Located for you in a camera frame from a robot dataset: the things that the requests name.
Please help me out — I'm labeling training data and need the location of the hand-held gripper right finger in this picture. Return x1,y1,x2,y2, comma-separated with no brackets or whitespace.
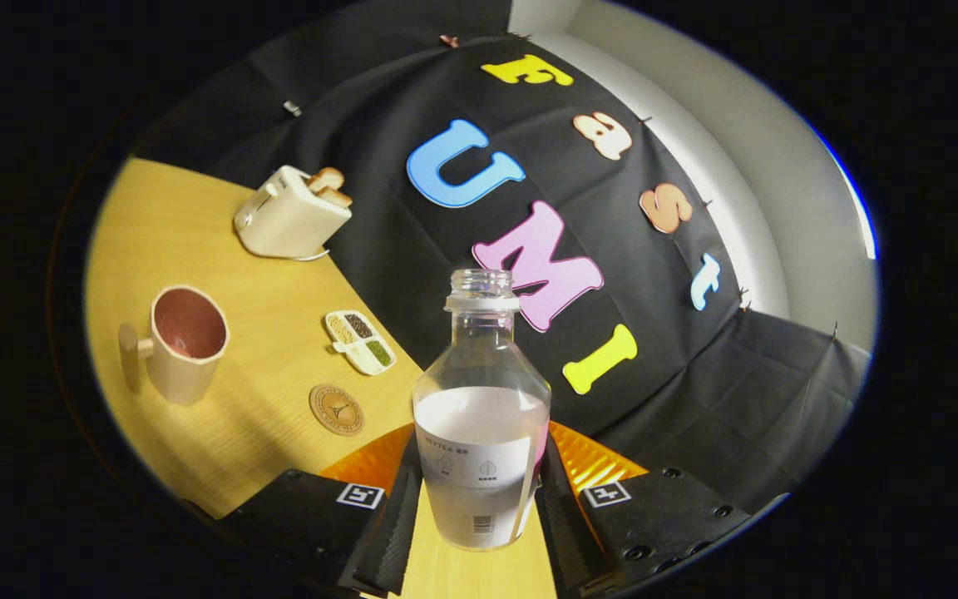
539,420,753,598

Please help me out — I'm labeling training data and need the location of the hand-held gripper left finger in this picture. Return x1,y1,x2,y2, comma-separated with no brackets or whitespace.
217,423,423,598

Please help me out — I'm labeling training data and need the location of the round brown coaster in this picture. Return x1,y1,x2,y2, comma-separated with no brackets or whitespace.
309,384,366,438

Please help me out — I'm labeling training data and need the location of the clear juice bottle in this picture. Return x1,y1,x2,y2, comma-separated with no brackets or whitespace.
412,268,552,552

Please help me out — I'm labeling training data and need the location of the beige cup with wooden handle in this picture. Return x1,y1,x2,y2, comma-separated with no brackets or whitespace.
117,285,230,406

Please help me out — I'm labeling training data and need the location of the black backdrop cloth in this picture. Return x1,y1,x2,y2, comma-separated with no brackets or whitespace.
134,0,872,517

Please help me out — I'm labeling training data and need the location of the white divided grain tray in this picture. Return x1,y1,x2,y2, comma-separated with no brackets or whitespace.
324,310,398,376

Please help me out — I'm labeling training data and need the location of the wooden table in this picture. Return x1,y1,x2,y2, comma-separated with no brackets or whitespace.
84,156,559,599

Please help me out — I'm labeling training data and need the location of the cream white toaster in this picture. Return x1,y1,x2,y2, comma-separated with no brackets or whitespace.
233,165,353,260

